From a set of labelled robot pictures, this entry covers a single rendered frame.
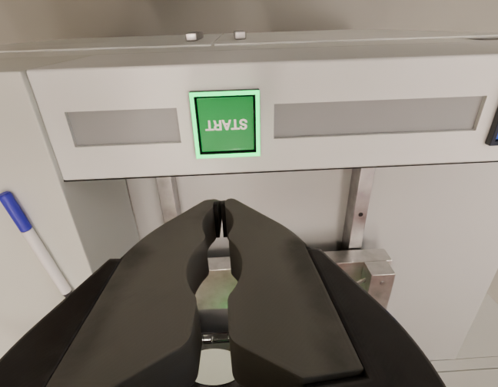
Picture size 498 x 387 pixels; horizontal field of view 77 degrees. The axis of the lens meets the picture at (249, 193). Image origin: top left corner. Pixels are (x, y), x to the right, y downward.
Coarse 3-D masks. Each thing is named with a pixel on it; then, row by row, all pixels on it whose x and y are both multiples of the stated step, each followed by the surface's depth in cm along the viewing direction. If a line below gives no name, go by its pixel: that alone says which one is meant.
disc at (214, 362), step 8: (208, 352) 50; (216, 352) 50; (224, 352) 50; (200, 360) 51; (208, 360) 51; (216, 360) 51; (224, 360) 51; (200, 368) 52; (208, 368) 52; (216, 368) 52; (224, 368) 52; (200, 376) 53; (208, 376) 53; (216, 376) 53; (224, 376) 53; (232, 376) 53; (208, 384) 54; (216, 384) 54
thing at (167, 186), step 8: (160, 184) 41; (168, 184) 41; (176, 184) 44; (160, 192) 41; (168, 192) 41; (176, 192) 43; (160, 200) 42; (168, 200) 42; (176, 200) 43; (168, 208) 42; (176, 208) 43; (168, 216) 43; (176, 216) 43
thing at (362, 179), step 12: (360, 168) 41; (372, 168) 41; (360, 180) 42; (372, 180) 42; (360, 192) 43; (348, 204) 46; (360, 204) 44; (348, 216) 47; (360, 216) 45; (348, 228) 47; (360, 228) 46; (348, 240) 47; (360, 240) 47
